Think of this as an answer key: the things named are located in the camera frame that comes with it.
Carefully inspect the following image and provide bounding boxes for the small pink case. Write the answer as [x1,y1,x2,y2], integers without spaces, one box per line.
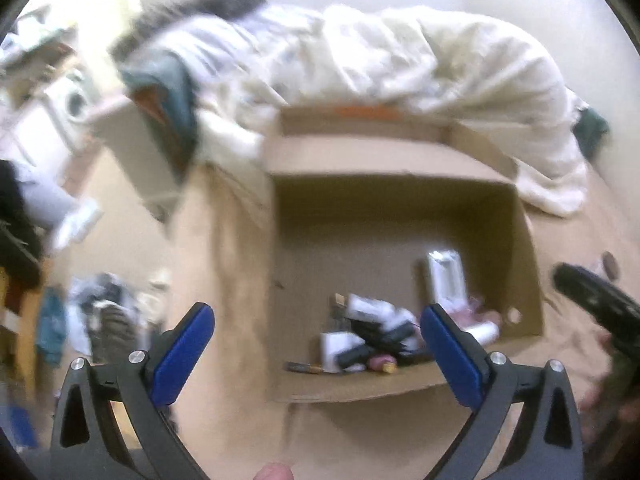
[367,355,398,375]

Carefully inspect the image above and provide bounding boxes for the blister pill pack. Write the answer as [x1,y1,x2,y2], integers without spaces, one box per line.
[425,249,471,313]

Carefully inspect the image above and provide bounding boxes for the pink soft toy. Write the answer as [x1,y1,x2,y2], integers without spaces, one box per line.
[452,302,501,330]

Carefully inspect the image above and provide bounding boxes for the white side table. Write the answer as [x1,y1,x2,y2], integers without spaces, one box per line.
[87,95,186,211]

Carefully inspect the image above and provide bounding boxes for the person's right hand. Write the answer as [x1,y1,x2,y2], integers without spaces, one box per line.
[579,332,617,413]

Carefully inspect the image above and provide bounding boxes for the black jacket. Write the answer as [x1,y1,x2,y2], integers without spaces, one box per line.
[0,160,43,286]

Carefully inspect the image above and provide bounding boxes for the pile of clothes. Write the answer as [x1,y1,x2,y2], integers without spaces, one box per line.
[67,272,171,366]

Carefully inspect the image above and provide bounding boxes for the white washing machine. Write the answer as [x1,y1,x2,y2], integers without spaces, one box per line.
[42,72,101,153]

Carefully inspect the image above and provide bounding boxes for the black flashlight with strap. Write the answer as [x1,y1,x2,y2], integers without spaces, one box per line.
[334,325,426,368]

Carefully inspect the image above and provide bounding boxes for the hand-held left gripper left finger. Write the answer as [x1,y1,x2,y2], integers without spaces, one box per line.
[50,302,216,480]

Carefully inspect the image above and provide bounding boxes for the leopard print blanket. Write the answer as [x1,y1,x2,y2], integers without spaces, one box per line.
[110,0,271,56]

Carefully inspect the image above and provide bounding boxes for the lavender blanket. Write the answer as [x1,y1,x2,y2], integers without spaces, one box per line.
[165,10,321,91]

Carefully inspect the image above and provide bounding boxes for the white labelled bottle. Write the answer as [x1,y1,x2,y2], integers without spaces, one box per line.
[347,294,418,333]

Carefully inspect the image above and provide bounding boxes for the blue cloth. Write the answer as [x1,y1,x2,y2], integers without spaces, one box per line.
[36,287,68,366]

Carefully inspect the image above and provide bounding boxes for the grey laundry bag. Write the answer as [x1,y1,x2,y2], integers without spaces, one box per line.
[17,160,83,233]

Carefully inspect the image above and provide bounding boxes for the brown cardboard box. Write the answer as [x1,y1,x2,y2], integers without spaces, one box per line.
[260,105,545,405]

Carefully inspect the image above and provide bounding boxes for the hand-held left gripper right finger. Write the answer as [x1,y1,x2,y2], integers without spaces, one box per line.
[420,304,586,480]

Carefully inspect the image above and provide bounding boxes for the person's left hand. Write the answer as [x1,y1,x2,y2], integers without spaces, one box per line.
[255,461,294,480]

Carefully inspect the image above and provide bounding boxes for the beige bed sheet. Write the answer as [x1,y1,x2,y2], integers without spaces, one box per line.
[170,160,640,480]

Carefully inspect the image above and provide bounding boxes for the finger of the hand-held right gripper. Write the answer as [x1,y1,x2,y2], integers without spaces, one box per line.
[552,262,640,341]

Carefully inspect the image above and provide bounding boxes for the cream bear print duvet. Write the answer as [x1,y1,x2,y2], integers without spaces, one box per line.
[200,5,591,218]

